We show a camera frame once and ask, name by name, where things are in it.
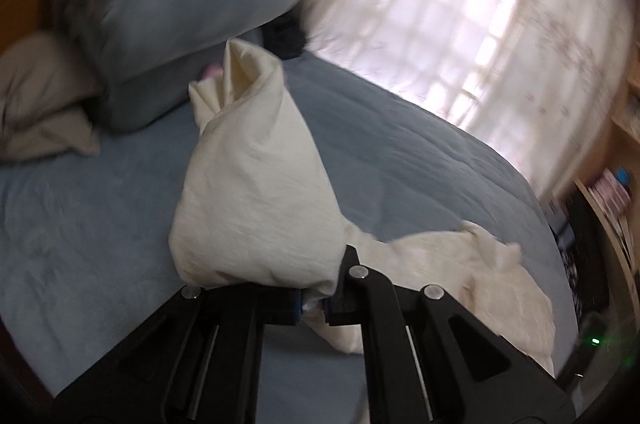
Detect beige pillow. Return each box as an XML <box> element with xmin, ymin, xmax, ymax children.
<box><xmin>0</xmin><ymin>31</ymin><xmax>104</xmax><ymax>162</ymax></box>

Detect blue pillow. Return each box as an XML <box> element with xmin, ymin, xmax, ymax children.
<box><xmin>97</xmin><ymin>28</ymin><xmax>266</xmax><ymax>135</ymax></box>
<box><xmin>50</xmin><ymin>0</ymin><xmax>326</xmax><ymax>82</ymax></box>

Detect blue bed blanket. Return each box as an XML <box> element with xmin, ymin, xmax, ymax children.
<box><xmin>0</xmin><ymin>48</ymin><xmax>581</xmax><ymax>424</ymax></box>

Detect white sheer curtain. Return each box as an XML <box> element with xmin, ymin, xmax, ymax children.
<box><xmin>305</xmin><ymin>0</ymin><xmax>637</xmax><ymax>201</ymax></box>

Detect black white patterned cloth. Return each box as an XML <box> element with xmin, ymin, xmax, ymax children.
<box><xmin>559</xmin><ymin>248</ymin><xmax>582</xmax><ymax>287</ymax></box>

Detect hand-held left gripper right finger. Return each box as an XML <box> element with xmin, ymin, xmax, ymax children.
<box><xmin>322</xmin><ymin>245</ymin><xmax>577</xmax><ymax>424</ymax></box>

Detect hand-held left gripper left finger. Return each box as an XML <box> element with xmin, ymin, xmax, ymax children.
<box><xmin>47</xmin><ymin>285</ymin><xmax>304</xmax><ymax>424</ymax></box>

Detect wooden shelf with books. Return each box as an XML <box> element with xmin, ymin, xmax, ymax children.
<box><xmin>574</xmin><ymin>74</ymin><xmax>640</xmax><ymax>305</ymax></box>

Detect pink boxes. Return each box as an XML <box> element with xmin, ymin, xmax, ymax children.
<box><xmin>591</xmin><ymin>169</ymin><xmax>632</xmax><ymax>211</ymax></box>

